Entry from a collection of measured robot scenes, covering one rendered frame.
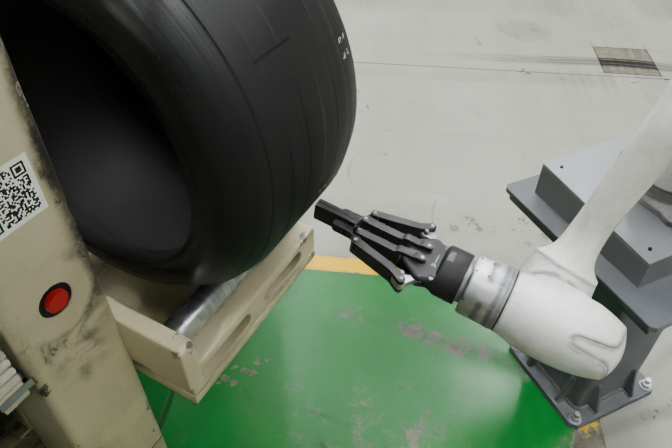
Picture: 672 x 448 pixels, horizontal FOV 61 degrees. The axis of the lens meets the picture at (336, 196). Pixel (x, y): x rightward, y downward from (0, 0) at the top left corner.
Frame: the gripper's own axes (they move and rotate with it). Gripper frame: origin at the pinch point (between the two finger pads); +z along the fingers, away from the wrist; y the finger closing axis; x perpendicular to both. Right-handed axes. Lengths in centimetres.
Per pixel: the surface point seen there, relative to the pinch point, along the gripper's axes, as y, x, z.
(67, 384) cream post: 35.5, 12.9, 19.4
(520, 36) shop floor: -300, 107, 17
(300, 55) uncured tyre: 3.3, -26.3, 6.6
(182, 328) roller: 21.0, 12.8, 12.4
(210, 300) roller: 14.8, 13.0, 12.2
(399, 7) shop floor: -304, 119, 102
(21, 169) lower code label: 29.2, -18.4, 23.7
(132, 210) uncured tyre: 5.8, 15.6, 36.2
